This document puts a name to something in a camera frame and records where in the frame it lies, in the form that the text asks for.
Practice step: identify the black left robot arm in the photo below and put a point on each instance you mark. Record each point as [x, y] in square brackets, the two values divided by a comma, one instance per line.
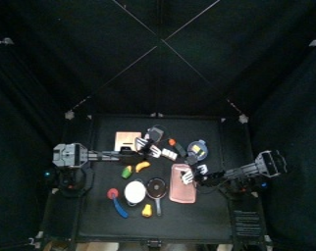
[102, 156]

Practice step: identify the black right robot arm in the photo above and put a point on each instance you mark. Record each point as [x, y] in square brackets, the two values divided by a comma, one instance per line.
[242, 171]

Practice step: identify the white knife block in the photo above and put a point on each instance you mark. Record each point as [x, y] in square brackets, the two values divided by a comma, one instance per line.
[168, 154]

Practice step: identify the orange and black toy knife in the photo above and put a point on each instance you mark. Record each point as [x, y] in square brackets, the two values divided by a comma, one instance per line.
[179, 149]

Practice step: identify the square wooden board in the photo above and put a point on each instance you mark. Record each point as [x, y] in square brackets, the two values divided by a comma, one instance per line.
[124, 139]

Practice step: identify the yellow toy banana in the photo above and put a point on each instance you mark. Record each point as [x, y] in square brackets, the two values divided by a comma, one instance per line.
[141, 166]

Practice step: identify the blue plate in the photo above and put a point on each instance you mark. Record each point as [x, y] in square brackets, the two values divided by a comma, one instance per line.
[203, 153]

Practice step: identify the green toy vegetable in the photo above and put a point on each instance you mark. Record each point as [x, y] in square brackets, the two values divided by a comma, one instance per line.
[127, 172]

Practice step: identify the pink cutting board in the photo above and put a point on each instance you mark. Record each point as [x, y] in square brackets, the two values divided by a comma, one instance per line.
[180, 192]

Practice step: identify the small yellow toy food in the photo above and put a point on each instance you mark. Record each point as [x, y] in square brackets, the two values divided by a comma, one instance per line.
[196, 149]

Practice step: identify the yellow toy bell pepper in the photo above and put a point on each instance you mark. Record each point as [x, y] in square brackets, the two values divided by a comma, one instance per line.
[145, 210]

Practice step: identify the red blue toy pizza cutter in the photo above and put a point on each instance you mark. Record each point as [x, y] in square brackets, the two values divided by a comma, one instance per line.
[117, 204]

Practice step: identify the white text label sticker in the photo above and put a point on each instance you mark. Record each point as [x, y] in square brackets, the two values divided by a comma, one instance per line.
[246, 224]

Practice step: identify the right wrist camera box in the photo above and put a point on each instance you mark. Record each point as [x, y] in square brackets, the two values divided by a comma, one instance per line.
[191, 159]

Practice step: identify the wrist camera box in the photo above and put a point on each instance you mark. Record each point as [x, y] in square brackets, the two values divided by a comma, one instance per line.
[155, 133]
[191, 159]

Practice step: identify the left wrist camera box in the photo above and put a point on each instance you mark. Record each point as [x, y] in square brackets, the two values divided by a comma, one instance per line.
[155, 133]

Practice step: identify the black table edge camera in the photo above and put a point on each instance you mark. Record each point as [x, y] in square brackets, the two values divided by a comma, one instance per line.
[153, 243]

